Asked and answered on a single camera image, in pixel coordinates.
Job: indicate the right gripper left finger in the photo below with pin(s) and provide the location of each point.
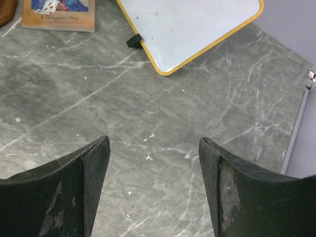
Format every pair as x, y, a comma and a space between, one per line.
57, 199

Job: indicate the gold wine glass rack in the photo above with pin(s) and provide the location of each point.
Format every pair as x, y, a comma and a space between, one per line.
7, 11

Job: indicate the gold framed whiteboard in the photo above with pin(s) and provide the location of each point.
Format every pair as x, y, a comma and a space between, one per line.
175, 32

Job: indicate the small illustrated book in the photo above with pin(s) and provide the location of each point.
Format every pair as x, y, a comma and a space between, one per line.
63, 15

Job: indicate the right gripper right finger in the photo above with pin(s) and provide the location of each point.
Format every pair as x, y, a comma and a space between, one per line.
246, 200

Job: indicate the aluminium rail frame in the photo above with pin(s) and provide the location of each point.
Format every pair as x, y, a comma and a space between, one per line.
300, 158

